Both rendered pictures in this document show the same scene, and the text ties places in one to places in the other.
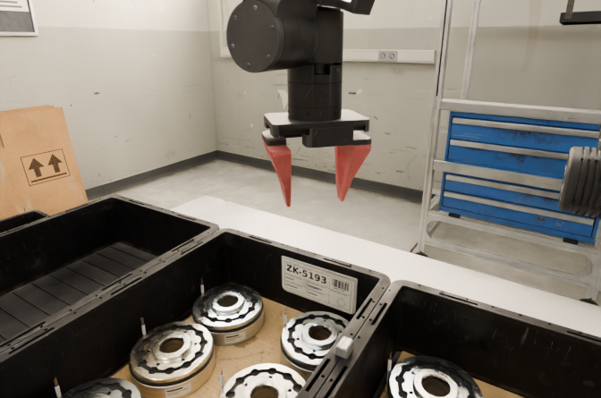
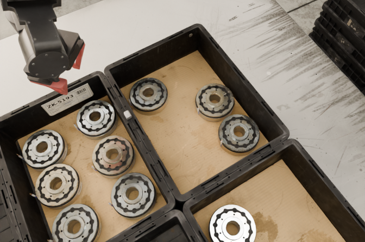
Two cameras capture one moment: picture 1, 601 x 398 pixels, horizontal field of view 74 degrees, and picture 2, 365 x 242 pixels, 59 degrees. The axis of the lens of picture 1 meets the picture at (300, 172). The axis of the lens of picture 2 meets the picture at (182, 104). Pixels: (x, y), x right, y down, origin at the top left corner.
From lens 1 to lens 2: 42 cm
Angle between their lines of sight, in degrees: 59
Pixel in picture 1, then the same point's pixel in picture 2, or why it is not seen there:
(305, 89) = not seen: hidden behind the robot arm
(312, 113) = not seen: hidden behind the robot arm
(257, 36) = (52, 63)
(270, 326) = (65, 134)
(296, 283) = (57, 108)
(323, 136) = (71, 60)
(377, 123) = not seen: outside the picture
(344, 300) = (86, 94)
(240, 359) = (77, 156)
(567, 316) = (133, 2)
